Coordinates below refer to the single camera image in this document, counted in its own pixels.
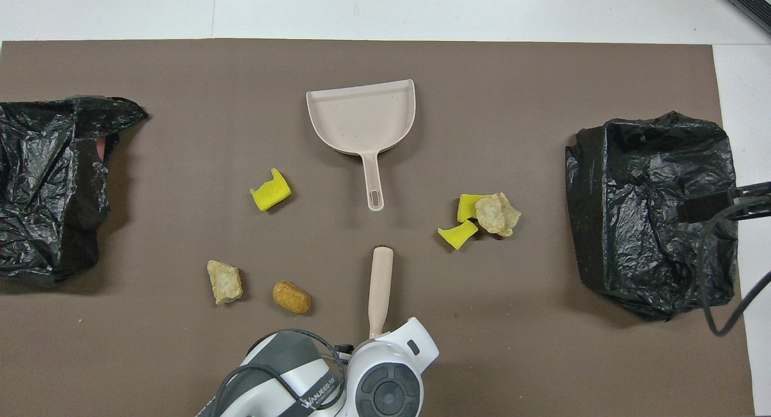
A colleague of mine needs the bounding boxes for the beige paper wad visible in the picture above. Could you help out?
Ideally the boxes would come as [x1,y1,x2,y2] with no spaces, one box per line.
[475,192,522,238]
[207,259,245,306]

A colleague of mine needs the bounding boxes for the yellow sponge piece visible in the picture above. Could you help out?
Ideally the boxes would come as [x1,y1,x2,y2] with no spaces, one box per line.
[437,219,479,251]
[250,168,292,212]
[457,193,492,223]

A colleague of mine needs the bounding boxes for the beige hand brush black bristles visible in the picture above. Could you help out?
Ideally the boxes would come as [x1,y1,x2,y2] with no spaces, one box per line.
[367,246,395,339]

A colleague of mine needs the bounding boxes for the beige plastic dustpan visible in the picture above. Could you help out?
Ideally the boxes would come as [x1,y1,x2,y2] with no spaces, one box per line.
[305,78,416,213]

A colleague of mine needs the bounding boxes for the brown cork chunk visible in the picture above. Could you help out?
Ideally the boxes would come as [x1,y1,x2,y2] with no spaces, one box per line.
[272,280,313,315]

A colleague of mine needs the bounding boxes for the black plastic trash bag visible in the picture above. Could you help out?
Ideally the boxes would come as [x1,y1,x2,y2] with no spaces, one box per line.
[0,95,149,285]
[564,110,740,322]

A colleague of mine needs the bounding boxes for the brown table mat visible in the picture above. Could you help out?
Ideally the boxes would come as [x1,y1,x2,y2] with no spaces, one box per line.
[0,39,757,417]

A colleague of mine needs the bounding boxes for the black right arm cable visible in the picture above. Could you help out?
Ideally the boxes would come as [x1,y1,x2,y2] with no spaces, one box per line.
[698,191,771,337]

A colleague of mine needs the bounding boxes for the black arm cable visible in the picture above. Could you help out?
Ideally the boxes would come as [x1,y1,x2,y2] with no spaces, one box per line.
[698,191,771,337]
[208,328,356,417]

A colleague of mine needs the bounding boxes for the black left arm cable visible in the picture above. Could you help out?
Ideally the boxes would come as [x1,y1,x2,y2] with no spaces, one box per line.
[208,328,356,417]

